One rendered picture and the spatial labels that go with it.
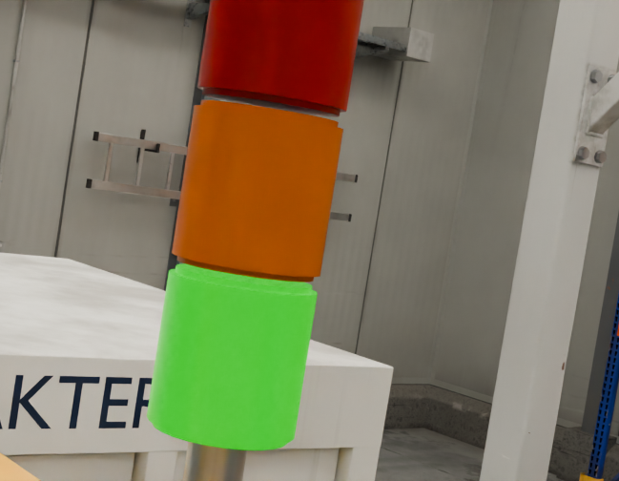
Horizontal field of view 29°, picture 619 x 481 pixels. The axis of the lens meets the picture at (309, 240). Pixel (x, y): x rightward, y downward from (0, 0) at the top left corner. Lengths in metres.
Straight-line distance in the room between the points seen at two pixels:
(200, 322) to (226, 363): 0.02
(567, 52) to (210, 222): 2.63
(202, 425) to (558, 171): 2.58
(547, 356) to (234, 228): 2.61
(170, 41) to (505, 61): 3.72
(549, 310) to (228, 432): 2.57
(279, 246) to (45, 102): 8.57
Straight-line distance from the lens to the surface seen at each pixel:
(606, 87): 2.93
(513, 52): 11.77
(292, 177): 0.37
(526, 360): 2.95
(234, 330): 0.38
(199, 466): 0.40
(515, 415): 2.98
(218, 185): 0.38
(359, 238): 10.98
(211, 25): 0.39
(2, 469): 0.56
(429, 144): 11.51
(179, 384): 0.38
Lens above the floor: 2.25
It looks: 3 degrees down
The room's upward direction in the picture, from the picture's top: 9 degrees clockwise
